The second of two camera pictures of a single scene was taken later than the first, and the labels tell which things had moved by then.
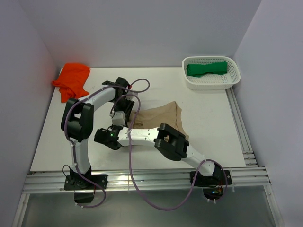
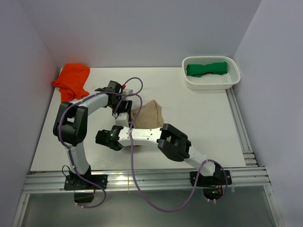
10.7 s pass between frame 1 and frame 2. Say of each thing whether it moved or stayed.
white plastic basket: stayed
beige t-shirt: moved
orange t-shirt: stayed
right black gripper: stayed
